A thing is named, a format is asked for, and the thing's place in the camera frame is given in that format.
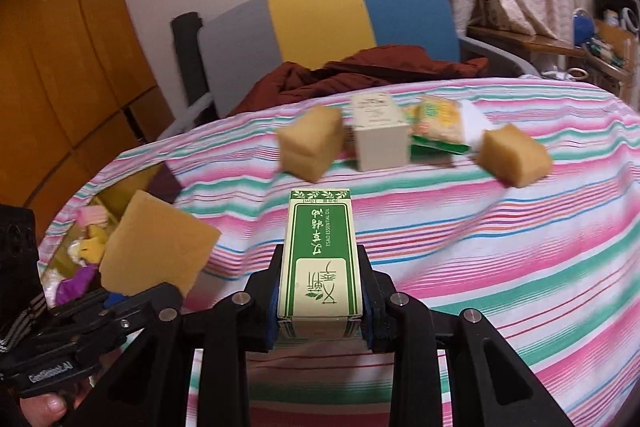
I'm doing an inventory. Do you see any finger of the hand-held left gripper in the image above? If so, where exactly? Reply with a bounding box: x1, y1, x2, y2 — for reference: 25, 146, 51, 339
30, 283, 183, 353
50, 289, 108, 320

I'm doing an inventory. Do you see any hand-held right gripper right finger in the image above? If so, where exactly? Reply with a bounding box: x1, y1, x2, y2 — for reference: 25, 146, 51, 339
357, 244, 546, 427

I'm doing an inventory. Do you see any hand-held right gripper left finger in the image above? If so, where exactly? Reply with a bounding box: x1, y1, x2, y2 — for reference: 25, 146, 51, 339
130, 244, 288, 427

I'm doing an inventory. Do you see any purple item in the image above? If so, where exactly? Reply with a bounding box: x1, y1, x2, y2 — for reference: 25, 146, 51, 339
55, 267, 98, 303

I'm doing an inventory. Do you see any yellow item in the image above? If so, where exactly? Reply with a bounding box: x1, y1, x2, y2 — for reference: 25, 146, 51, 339
80, 232, 115, 265

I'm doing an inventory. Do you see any tan sponge block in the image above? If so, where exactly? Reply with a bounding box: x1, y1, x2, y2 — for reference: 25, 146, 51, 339
276, 107, 346, 184
477, 123, 553, 188
100, 189, 222, 299

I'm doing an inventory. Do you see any green white cardboard box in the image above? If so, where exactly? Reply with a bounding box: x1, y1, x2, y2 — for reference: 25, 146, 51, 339
276, 188, 365, 340

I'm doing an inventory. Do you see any pink bubble-wrapped item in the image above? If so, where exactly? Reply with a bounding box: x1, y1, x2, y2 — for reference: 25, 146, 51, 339
82, 206, 112, 229

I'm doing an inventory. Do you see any gold metal tin box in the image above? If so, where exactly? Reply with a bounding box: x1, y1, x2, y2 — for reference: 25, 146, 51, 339
39, 159, 183, 303

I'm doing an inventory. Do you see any cream cardboard box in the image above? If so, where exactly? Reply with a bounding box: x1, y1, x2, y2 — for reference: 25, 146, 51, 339
348, 93, 412, 172

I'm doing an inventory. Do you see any yellow green snack packet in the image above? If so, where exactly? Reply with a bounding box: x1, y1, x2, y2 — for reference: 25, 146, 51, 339
407, 94, 473, 155

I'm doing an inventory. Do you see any person's left hand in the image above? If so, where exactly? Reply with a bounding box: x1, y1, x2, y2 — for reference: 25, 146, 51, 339
17, 394, 68, 427

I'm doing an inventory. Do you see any striped pink green tablecloth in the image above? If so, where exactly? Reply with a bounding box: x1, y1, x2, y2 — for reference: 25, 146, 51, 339
37, 76, 640, 427

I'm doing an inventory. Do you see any white foam-wrapped pole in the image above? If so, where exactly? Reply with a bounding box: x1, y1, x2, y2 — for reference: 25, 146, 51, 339
157, 99, 217, 140

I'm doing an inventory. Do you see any wooden wardrobe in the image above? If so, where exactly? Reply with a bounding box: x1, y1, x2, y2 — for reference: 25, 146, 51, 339
0, 0, 173, 218

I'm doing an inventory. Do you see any dark red jacket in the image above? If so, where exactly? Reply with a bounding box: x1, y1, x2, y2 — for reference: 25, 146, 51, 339
232, 44, 491, 118

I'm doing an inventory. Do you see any black rolled mat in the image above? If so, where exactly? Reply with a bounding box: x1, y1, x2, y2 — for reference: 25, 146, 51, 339
171, 12, 216, 110

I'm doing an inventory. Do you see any grey yellow blue chair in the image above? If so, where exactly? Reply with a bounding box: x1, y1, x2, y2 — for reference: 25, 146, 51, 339
197, 0, 541, 120

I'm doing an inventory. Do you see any wooden side desk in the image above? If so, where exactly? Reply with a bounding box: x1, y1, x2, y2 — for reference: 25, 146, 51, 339
467, 24, 640, 98

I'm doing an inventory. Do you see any blue plastic container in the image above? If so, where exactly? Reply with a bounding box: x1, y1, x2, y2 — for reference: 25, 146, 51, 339
570, 7, 598, 45

